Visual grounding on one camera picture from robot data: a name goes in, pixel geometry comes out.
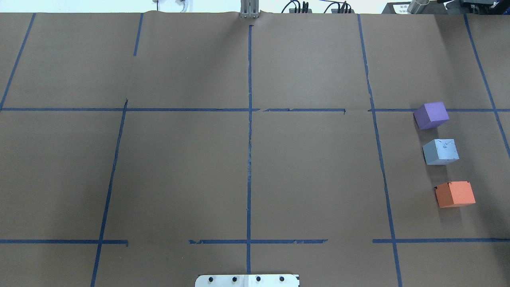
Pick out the purple foam block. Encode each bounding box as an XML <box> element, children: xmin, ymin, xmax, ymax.
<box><xmin>413</xmin><ymin>102</ymin><xmax>450</xmax><ymax>130</ymax></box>

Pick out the orange foam block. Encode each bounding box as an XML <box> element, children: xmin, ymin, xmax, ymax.
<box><xmin>434</xmin><ymin>181</ymin><xmax>476</xmax><ymax>208</ymax></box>

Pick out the aluminium frame post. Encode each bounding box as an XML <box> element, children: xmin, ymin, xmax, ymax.
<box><xmin>240</xmin><ymin>0</ymin><xmax>260</xmax><ymax>19</ymax></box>

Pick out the metal cup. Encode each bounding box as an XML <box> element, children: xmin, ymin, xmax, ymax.
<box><xmin>407</xmin><ymin>0</ymin><xmax>430</xmax><ymax>14</ymax></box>

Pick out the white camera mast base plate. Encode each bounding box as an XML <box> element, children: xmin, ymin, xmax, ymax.
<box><xmin>195</xmin><ymin>274</ymin><xmax>300</xmax><ymax>287</ymax></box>

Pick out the light blue foam block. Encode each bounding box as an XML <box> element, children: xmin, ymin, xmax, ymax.
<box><xmin>422</xmin><ymin>139</ymin><xmax>459</xmax><ymax>165</ymax></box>

